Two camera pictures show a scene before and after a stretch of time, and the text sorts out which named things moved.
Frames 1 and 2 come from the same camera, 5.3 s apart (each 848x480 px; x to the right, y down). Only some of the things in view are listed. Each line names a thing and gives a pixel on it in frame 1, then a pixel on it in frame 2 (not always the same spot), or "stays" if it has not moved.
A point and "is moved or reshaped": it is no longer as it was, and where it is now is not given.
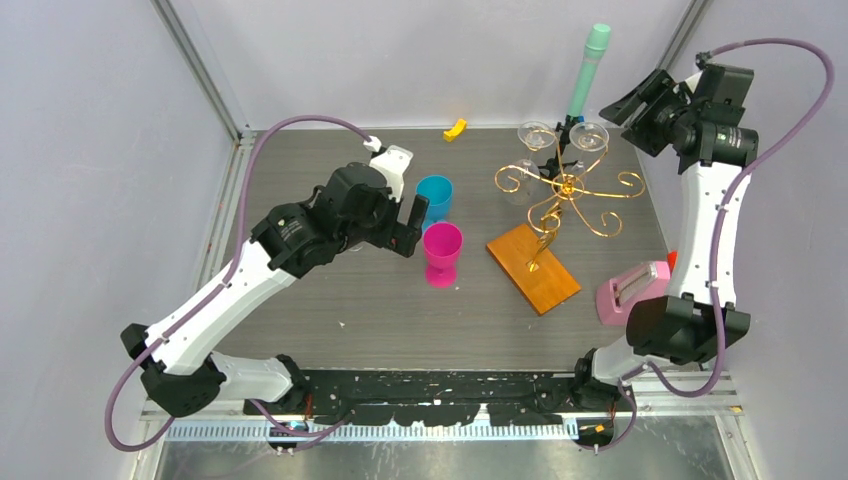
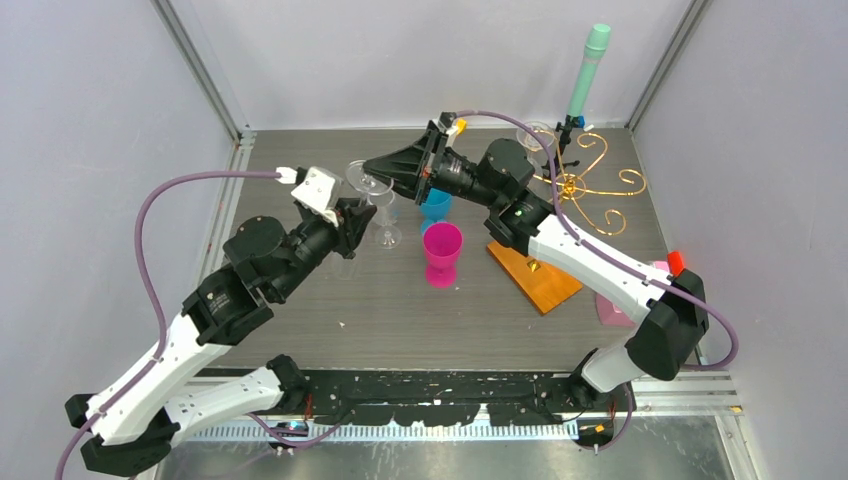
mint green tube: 595,44 stays
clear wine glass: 587,137 is moved or reshaped
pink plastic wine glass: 442,242 stays
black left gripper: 402,243 -> 354,213
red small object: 672,257 stays
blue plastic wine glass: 438,190 stays
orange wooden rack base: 545,288 stays
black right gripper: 655,89 -> 405,167
